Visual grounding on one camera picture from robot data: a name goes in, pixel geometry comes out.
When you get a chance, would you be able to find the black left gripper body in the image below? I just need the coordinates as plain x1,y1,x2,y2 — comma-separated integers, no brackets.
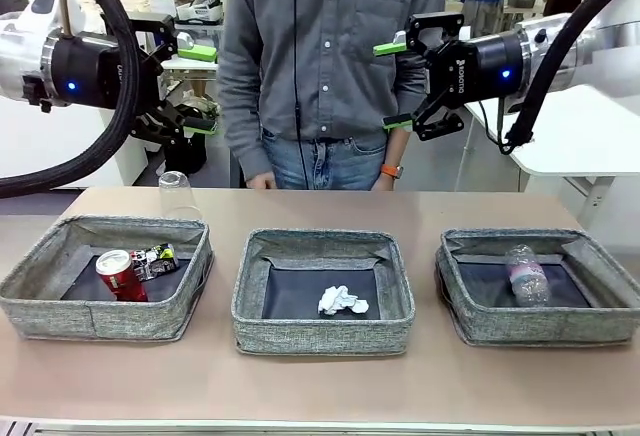
52,36,161,110

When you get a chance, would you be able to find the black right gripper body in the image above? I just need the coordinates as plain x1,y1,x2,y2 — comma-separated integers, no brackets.
437,30,526,107

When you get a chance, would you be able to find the crushed black can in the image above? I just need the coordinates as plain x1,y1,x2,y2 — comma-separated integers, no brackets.
129,242,180,282

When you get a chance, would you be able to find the crushed red can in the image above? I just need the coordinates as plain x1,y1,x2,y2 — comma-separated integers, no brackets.
95,249,151,303

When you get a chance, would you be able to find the clear plastic bottle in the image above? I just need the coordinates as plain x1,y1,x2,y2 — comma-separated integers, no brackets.
503,244,551,307

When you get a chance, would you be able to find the white paper ball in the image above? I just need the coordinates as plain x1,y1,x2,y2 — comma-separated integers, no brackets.
317,283,370,316

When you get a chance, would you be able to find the person's left forearm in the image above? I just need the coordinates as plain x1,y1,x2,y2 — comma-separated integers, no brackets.
384,128,412,167

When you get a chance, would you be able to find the person's right hand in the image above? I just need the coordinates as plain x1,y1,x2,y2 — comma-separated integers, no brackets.
245,171,276,190

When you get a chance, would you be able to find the black backpack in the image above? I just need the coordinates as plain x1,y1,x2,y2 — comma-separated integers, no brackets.
162,103,221,176

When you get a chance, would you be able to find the white black sneaker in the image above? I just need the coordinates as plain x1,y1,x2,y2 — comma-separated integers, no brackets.
175,0,225,25

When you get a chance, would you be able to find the clear plastic cup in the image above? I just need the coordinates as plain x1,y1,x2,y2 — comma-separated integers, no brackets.
158,171,204,221

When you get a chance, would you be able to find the person in grey shirt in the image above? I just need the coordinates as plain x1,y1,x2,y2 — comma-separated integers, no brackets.
217,0,446,191

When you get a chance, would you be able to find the grey fabric basket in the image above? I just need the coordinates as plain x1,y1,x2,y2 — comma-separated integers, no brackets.
435,227,640,347
230,228,416,356
0,214,215,342

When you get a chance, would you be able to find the black left arm hose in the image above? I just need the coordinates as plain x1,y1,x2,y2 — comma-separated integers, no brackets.
0,0,141,201

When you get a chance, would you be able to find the black arm hose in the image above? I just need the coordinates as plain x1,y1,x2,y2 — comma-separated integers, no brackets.
0,0,141,201
504,0,640,147

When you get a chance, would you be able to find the black right arm hose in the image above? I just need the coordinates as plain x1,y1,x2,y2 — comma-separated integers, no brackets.
504,0,640,147

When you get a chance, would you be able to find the thin black shirt cable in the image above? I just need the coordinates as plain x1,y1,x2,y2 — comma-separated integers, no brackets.
292,0,319,191

